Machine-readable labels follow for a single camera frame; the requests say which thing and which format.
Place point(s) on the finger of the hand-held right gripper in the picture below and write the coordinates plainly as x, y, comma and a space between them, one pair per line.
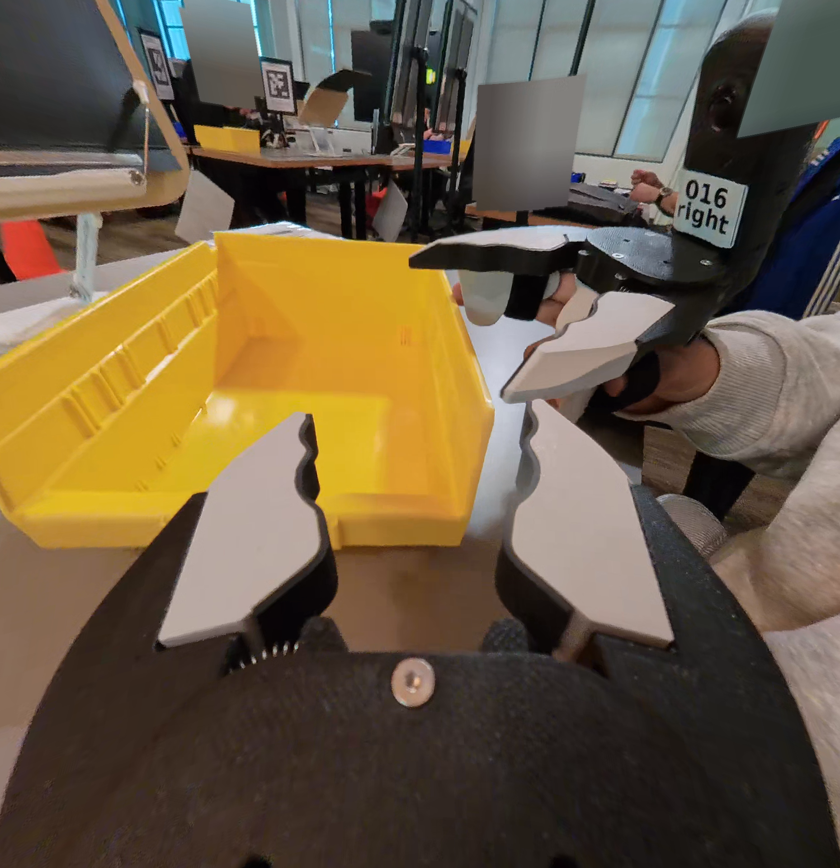
583, 356
508, 239

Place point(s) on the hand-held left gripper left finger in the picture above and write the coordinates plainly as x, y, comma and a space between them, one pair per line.
250, 542

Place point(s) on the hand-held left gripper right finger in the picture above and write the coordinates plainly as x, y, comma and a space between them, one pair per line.
583, 536

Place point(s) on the yellow plastic bin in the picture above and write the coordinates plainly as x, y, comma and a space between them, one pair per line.
291, 380

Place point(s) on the person's right hand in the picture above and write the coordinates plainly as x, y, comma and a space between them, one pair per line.
684, 369

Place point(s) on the white hanging paper sheet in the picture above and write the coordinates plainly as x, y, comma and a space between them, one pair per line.
203, 207
391, 213

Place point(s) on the black pole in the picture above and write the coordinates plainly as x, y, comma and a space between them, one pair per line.
418, 135

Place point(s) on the blue striped jacket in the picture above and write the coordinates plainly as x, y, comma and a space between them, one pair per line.
820, 230

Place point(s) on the brown background desk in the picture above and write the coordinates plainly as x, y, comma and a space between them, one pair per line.
311, 158

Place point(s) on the black monitor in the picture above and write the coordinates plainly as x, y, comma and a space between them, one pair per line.
371, 68

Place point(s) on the cardboard box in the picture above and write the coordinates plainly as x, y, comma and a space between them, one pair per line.
322, 105

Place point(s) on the printed marker tag sign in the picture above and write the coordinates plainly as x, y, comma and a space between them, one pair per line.
159, 68
277, 85

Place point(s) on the small yellow bin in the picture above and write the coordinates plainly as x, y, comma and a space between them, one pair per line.
227, 139

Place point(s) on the white metal stand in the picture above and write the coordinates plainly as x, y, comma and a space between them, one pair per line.
88, 258

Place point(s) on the wooden board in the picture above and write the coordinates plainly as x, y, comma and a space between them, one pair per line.
178, 163

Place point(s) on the orange traffic cone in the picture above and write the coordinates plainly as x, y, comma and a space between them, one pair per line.
30, 247

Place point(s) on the black panel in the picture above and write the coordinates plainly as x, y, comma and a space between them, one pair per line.
54, 68

